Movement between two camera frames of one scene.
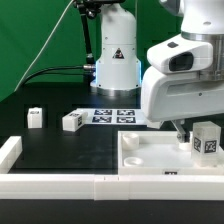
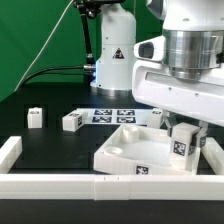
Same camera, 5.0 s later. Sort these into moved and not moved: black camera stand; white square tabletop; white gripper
Moved: white square tabletop
Not moved: black camera stand; white gripper
